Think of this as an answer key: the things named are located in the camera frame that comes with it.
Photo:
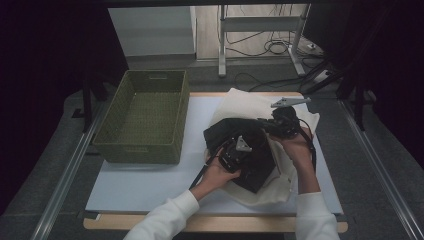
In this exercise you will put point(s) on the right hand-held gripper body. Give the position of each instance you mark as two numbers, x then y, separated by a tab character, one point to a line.
283	121

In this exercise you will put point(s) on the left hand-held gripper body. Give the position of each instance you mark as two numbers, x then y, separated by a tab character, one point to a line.
233	156

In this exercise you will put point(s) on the dark cloth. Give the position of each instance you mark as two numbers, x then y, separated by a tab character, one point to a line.
256	166

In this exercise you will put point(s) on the green woven basket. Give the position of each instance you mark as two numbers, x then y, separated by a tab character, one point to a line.
146	116

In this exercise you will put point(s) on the person's left hand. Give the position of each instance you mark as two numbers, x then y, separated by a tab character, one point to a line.
215	176

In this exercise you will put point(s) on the person's right hand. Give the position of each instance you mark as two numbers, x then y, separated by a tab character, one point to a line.
296	150

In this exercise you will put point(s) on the white power strip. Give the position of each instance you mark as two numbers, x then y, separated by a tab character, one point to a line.
322	76

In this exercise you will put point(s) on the dark metal stand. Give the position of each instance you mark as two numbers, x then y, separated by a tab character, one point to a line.
359	106
87	106

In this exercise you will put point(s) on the small white adapter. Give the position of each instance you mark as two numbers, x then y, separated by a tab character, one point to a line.
311	46

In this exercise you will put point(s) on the pale grey table board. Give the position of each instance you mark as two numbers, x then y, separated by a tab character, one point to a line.
150	186

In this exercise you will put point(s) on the dark curtain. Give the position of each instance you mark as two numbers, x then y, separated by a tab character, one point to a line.
390	66
40	83

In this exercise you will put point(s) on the grey cabinet panel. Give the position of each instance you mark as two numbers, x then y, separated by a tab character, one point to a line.
151	30

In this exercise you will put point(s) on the white metal stand frame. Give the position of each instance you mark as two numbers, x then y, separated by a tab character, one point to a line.
256	24

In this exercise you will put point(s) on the aluminium rail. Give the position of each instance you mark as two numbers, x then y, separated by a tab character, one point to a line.
376	160
66	173

